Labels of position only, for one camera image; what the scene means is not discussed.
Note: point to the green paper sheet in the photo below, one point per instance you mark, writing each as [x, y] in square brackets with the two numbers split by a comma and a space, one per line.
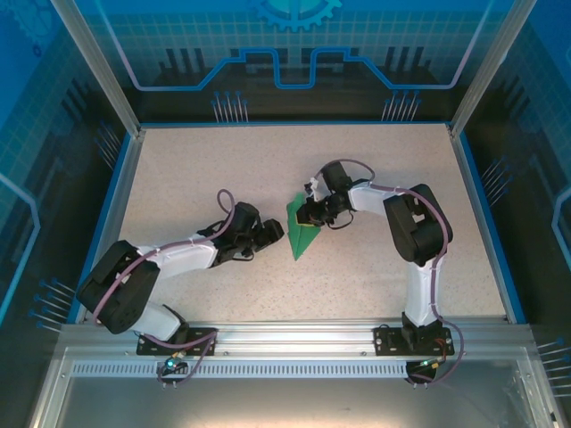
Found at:
[301, 243]

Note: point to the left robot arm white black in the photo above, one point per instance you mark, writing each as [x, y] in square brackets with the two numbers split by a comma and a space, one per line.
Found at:
[187, 256]

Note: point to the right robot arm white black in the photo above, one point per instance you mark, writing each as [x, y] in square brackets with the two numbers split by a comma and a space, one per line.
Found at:
[370, 200]

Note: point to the blue side strip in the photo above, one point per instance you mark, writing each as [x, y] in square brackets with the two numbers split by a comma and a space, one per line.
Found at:
[105, 223]

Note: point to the metal tray panel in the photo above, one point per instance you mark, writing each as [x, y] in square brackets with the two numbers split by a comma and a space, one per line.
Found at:
[285, 405]

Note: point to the aluminium mounting rail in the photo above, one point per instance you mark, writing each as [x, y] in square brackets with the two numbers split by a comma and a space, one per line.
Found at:
[294, 339]

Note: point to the aluminium side rail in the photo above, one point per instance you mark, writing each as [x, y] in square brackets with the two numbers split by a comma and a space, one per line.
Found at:
[127, 178]

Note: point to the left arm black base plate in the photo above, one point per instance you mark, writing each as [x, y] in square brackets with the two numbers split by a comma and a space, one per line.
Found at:
[149, 345]

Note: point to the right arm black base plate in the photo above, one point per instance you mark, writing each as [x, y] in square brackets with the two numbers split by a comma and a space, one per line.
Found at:
[386, 341]

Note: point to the aluminium frame post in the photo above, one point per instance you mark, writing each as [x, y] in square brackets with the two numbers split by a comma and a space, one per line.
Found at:
[102, 76]
[486, 76]

